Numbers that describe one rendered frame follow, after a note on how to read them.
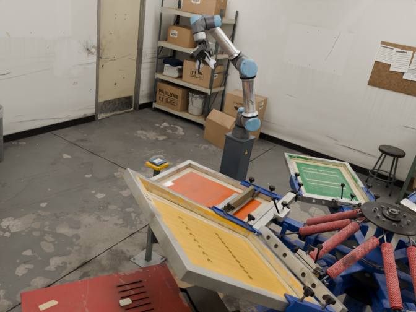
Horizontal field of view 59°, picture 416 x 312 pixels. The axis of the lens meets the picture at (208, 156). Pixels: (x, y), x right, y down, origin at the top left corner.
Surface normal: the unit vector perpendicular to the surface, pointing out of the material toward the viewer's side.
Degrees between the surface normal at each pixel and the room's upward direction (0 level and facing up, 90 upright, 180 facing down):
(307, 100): 90
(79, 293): 0
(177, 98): 90
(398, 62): 89
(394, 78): 90
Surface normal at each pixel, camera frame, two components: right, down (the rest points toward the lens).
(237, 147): -0.62, 0.24
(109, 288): 0.14, -0.90
